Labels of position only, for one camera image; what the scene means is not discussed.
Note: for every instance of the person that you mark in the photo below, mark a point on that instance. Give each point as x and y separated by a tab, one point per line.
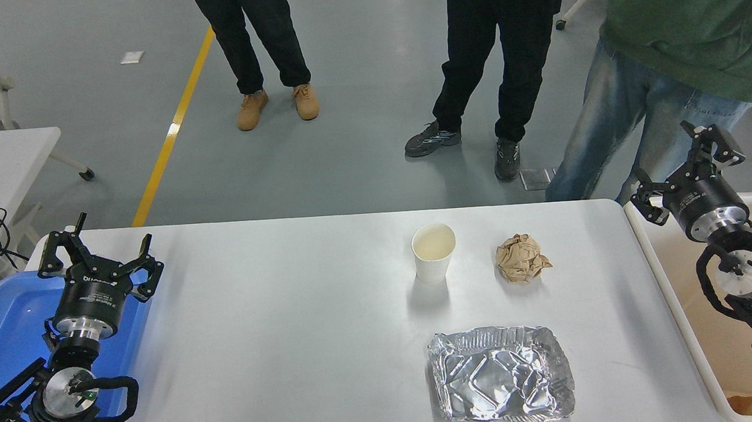
686	10
251	28
502	23

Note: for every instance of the silver floor plate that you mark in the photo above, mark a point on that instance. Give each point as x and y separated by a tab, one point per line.
534	179

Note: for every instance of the blue plastic tray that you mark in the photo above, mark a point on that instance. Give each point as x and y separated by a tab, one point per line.
6	316

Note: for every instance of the silver foil tray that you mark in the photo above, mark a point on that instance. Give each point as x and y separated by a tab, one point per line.
500	378

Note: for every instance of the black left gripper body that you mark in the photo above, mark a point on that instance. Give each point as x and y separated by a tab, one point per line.
91	304

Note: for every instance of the crumpled tan paper ball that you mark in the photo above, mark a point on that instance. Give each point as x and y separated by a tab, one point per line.
522	260

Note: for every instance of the white paper cup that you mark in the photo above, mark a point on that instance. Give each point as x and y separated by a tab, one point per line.
432	263

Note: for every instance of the small white floor label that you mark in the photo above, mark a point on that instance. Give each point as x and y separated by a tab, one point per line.
132	57

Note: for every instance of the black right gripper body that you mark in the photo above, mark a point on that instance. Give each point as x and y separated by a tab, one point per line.
706	198

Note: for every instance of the large pale plastic bin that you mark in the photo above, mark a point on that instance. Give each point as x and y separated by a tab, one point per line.
687	302

